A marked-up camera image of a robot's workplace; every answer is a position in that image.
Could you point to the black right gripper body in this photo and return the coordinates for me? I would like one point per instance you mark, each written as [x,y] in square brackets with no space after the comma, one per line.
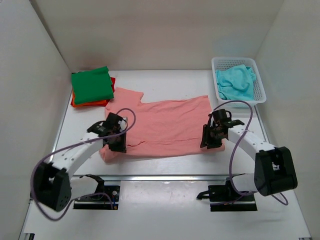
[214,139]

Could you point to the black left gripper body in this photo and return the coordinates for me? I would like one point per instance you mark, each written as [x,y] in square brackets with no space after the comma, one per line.
[114,144]

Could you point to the pink t shirt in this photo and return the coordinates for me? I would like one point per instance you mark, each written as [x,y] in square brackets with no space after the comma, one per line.
[167,128]

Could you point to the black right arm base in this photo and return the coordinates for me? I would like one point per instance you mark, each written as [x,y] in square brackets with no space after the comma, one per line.
[223,198]

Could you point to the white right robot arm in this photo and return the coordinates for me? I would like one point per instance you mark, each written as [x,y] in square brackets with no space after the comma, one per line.
[274,170]

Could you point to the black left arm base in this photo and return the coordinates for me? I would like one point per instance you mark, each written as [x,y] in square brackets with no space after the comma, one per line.
[94,193]

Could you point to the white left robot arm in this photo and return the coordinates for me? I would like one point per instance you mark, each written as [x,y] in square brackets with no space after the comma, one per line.
[53,183]

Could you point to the orange folded t shirt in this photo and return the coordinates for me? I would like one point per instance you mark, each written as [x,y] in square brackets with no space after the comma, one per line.
[83,100]

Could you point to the turquoise t shirt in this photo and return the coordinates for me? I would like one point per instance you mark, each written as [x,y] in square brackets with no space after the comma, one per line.
[236,83]

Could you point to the green folded t shirt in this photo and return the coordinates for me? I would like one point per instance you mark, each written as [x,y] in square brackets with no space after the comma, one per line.
[92,86]

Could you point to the white plastic basket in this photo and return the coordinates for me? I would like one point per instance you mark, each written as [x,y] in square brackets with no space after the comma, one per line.
[224,63]

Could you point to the red folded t shirt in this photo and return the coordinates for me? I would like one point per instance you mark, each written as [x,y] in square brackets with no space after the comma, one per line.
[113,86]

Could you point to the aluminium table edge rail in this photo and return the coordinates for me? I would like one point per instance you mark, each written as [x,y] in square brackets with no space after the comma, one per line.
[166,177]

